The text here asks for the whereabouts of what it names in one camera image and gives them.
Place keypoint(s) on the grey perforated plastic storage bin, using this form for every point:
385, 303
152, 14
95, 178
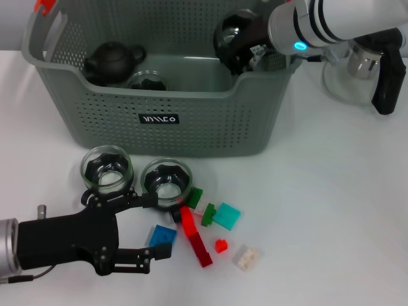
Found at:
191, 134

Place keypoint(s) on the blue square toy brick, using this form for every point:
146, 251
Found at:
161, 235

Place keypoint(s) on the glass teacup black sleeve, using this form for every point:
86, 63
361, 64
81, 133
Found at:
148, 83
229, 32

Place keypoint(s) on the green toy brick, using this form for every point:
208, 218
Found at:
208, 216
195, 197

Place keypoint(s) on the translucent white toy brick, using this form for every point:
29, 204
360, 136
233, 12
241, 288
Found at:
248, 259

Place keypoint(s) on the black clay teapot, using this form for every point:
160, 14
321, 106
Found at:
111, 62

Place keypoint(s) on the teal square toy brick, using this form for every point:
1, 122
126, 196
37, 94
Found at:
226, 216

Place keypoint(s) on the glass jar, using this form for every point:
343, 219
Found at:
167, 191
106, 178

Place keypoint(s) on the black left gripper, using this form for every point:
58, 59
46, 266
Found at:
63, 242

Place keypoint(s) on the bright red long brick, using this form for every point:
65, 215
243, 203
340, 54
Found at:
188, 221

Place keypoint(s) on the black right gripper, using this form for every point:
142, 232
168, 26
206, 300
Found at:
258, 35

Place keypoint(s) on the small white toy brick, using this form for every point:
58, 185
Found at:
204, 204

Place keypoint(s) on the dark red long brick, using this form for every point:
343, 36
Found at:
201, 250

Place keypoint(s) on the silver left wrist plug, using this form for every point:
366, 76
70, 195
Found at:
41, 212

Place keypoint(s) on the tiny red toy brick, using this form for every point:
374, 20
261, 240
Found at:
222, 246

